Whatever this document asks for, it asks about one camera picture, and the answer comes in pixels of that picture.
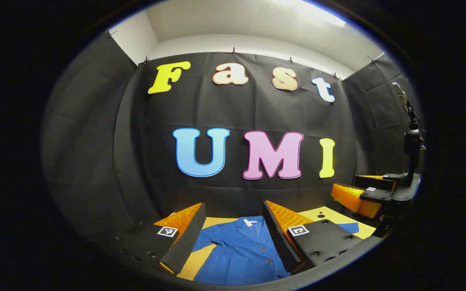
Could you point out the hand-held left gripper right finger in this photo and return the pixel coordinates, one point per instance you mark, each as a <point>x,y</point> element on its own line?
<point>279,238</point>

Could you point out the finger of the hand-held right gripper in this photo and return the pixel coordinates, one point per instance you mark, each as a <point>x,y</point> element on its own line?
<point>354,200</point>
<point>374,181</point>

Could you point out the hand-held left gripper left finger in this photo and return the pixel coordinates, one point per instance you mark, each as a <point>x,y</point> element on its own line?
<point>184,238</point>

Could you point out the black backdrop cloth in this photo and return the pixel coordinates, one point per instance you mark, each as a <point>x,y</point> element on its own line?
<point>237,109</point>

